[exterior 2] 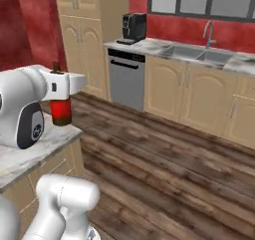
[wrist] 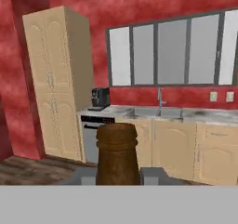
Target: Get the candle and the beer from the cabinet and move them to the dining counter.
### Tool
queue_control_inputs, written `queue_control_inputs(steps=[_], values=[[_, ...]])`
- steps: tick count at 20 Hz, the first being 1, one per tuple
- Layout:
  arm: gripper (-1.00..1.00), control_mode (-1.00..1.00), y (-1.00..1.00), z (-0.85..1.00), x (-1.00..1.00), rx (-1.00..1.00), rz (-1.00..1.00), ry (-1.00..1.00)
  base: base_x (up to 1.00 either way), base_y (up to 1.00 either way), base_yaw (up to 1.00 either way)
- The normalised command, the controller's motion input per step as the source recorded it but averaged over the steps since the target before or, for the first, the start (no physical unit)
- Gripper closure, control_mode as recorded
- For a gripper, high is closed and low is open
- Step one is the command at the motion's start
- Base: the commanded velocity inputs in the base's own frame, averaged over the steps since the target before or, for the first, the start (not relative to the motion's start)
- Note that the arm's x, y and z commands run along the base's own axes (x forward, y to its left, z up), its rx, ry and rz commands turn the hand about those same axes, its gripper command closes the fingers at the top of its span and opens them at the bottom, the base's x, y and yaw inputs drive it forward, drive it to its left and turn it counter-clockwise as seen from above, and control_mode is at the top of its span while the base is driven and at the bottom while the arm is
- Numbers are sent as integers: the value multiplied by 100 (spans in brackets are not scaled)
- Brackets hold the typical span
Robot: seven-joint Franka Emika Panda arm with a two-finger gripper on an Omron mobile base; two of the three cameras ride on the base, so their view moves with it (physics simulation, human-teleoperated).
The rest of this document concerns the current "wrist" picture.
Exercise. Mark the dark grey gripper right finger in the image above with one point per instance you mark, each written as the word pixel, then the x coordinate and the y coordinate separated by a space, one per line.
pixel 152 172

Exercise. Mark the steel sink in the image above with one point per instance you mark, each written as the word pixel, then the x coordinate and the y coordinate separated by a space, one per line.
pixel 148 112

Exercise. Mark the tall beige pantry cabinet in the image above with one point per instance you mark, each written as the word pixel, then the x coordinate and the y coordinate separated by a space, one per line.
pixel 59 79

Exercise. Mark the steel dishwasher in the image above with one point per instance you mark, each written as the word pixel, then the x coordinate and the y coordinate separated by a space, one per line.
pixel 89 138

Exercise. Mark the grey-framed window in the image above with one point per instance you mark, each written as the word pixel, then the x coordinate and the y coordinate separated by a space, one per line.
pixel 173 51

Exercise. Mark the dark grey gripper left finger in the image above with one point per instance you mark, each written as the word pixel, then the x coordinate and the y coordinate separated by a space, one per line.
pixel 86 173

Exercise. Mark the black coffee machine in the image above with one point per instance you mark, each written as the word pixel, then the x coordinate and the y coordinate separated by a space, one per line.
pixel 100 98

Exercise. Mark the steel tap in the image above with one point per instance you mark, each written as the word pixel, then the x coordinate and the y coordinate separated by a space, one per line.
pixel 160 97

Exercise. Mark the beige wall socket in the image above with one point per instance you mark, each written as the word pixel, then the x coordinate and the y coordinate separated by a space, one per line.
pixel 213 96
pixel 230 96

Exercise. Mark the beige base cupboards run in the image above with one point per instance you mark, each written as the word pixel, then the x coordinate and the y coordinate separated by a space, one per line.
pixel 186 150

